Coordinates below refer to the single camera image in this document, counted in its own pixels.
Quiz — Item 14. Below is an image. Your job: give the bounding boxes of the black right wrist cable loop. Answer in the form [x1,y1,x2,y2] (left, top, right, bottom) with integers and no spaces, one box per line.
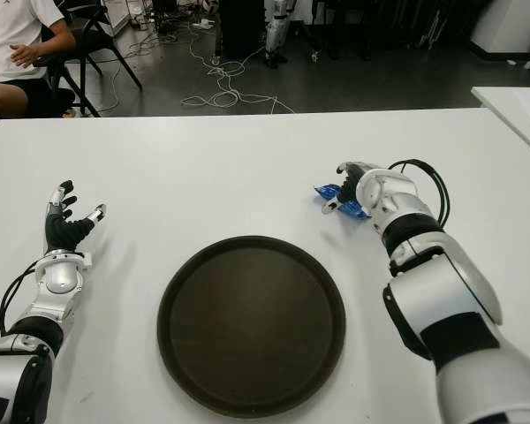
[387,158,451,229]

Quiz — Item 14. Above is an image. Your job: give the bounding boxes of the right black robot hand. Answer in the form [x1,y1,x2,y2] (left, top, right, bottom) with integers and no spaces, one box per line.
[321,161,383,216]

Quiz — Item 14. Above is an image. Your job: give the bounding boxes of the white side table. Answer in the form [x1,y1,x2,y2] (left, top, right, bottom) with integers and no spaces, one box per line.
[471,86,530,163]

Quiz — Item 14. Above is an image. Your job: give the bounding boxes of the round dark brown tray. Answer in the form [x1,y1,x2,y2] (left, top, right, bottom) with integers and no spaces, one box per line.
[156,235,348,407]

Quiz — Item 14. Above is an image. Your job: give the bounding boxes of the black cabinet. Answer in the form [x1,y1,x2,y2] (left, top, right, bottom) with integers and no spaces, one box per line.
[219,0,269,61]

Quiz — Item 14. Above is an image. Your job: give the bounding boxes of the white tangled floor cable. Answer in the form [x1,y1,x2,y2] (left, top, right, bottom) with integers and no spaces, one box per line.
[180,17,295,115]

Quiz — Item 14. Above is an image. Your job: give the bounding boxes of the white low cabinet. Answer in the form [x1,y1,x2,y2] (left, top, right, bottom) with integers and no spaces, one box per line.
[101,0,132,37]

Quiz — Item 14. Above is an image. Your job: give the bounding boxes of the blue Oreo packet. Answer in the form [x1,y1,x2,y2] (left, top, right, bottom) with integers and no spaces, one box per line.
[313,183,370,220]

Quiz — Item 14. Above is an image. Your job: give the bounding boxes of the black stand leg with caster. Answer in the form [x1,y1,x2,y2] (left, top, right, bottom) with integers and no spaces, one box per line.
[298,17,323,64]

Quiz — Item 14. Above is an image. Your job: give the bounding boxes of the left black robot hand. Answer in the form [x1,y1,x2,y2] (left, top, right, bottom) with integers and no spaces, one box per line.
[43,179,108,255]

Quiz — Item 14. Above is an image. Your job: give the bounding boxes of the silver humanoid robot legs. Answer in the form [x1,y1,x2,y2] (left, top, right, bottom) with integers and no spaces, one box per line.
[264,0,299,70]

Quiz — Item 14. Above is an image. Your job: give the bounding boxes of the black folding chair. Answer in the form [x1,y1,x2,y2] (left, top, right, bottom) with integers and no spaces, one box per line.
[34,0,143,118]

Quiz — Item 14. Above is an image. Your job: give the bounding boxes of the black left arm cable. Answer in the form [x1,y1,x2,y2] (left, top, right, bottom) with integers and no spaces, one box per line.
[0,260,41,337]

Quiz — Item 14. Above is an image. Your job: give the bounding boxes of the seated person in white shirt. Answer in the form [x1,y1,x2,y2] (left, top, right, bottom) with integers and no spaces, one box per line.
[0,0,79,127]

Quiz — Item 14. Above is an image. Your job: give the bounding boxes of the white machine housing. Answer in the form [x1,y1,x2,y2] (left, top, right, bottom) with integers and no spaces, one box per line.
[469,0,530,58]

